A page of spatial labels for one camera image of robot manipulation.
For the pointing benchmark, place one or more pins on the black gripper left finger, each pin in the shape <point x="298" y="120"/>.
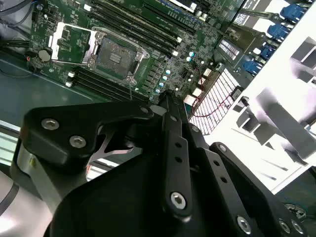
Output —
<point x="61" y="128"/>

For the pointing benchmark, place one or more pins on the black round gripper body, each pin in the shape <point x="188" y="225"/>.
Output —
<point x="111" y="209"/>

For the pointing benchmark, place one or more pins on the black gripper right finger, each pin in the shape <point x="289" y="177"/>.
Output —
<point x="229" y="197"/>

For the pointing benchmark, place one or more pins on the metal socket cover frame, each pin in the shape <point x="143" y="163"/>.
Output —
<point x="55" y="37"/>

